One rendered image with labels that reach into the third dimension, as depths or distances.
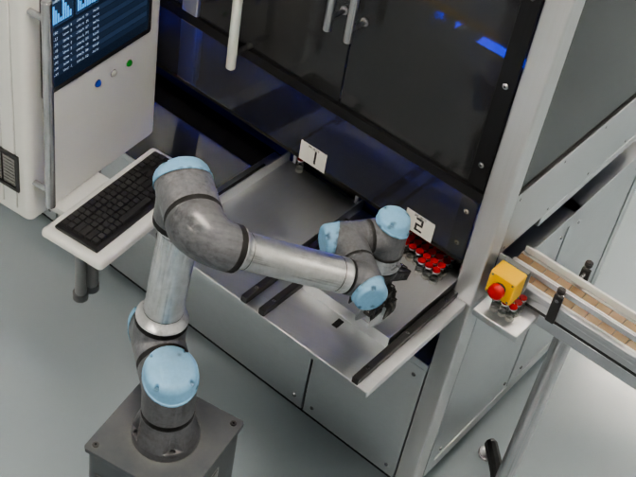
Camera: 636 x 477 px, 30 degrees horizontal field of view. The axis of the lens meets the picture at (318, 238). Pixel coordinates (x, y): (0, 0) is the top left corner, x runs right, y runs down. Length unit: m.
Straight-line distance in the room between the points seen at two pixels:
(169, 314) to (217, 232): 0.35
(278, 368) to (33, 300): 0.89
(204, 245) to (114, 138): 1.05
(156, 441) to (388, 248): 0.64
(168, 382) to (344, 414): 1.12
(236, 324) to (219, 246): 1.43
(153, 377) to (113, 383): 1.30
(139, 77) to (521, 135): 1.09
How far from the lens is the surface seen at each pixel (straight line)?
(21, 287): 4.05
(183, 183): 2.28
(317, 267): 2.34
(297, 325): 2.79
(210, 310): 3.69
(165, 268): 2.42
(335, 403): 3.51
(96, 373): 3.80
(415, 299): 2.91
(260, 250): 2.27
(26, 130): 2.91
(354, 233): 2.49
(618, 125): 3.20
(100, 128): 3.14
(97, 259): 3.00
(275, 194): 3.11
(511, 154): 2.63
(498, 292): 2.81
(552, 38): 2.46
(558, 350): 3.06
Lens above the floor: 2.93
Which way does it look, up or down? 43 degrees down
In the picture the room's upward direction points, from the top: 11 degrees clockwise
